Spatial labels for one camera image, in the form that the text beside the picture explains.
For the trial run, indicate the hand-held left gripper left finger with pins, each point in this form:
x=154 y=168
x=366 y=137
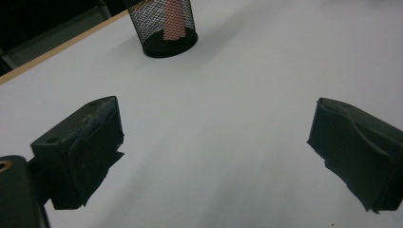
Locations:
x=79 y=152

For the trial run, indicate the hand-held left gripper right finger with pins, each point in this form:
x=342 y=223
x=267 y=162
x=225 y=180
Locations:
x=361 y=152

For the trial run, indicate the black mesh pen holder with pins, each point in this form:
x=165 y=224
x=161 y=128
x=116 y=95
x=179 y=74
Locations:
x=163 y=28

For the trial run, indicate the pink eraser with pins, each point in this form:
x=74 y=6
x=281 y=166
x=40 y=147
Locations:
x=174 y=20

